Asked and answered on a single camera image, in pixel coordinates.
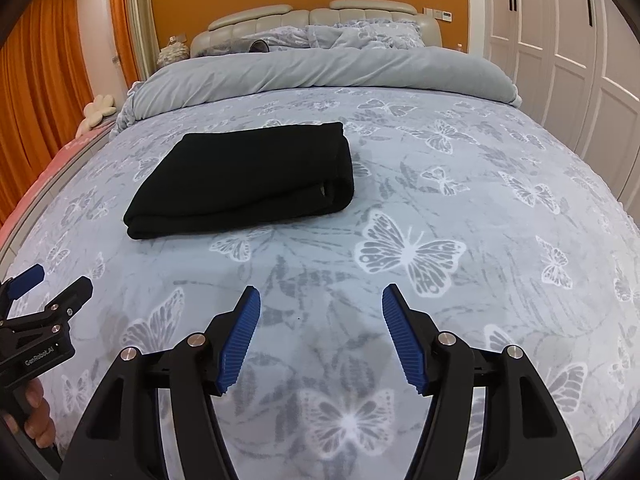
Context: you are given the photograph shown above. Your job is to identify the wall switch panel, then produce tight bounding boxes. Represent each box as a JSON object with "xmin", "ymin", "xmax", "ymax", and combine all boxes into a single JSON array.
[{"xmin": 423, "ymin": 8, "xmax": 452, "ymax": 23}]

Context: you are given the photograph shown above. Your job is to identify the grey patterned pillow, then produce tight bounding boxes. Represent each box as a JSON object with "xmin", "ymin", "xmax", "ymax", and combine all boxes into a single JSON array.
[{"xmin": 257, "ymin": 18, "xmax": 425, "ymax": 50}]

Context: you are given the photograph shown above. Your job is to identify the butterfly pattern bed sheet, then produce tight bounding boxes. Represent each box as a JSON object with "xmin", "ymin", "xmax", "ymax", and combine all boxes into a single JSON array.
[{"xmin": 10, "ymin": 88, "xmax": 639, "ymax": 479}]

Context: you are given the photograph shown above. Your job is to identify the person left hand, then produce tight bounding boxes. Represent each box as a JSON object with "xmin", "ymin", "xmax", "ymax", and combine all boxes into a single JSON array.
[{"xmin": 1, "ymin": 378, "xmax": 55, "ymax": 448}]

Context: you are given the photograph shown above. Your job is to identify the white bedside ornament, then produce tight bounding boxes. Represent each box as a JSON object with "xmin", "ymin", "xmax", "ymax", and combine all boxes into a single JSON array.
[{"xmin": 156, "ymin": 35, "xmax": 190, "ymax": 68}]

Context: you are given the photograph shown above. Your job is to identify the pink bench cushion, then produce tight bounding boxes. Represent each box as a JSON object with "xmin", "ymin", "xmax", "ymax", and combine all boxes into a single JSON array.
[{"xmin": 1, "ymin": 119, "xmax": 115, "ymax": 257}]

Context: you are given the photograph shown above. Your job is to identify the orange curtain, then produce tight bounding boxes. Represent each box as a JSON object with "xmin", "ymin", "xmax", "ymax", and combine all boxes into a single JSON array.
[{"xmin": 0, "ymin": 0, "xmax": 93, "ymax": 220}]

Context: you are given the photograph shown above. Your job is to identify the black pants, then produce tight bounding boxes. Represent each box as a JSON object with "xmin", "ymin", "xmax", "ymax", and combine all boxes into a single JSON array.
[{"xmin": 124, "ymin": 122, "xmax": 355, "ymax": 240}]

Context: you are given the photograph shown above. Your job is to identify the white wardrobe doors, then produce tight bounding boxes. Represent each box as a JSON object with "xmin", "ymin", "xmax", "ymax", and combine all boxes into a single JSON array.
[{"xmin": 486, "ymin": 0, "xmax": 639, "ymax": 211}]

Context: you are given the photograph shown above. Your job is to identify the beige padded headboard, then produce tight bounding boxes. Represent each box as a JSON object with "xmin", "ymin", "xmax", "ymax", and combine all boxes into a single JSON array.
[{"xmin": 190, "ymin": 0, "xmax": 442, "ymax": 58}]

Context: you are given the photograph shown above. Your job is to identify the cream flower plush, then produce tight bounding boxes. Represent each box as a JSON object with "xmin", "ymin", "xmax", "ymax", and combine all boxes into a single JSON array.
[{"xmin": 76, "ymin": 94, "xmax": 117, "ymax": 138}]

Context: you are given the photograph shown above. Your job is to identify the grey folded duvet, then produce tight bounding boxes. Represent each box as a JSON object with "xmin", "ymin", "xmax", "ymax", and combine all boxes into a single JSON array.
[{"xmin": 110, "ymin": 47, "xmax": 522, "ymax": 139}]

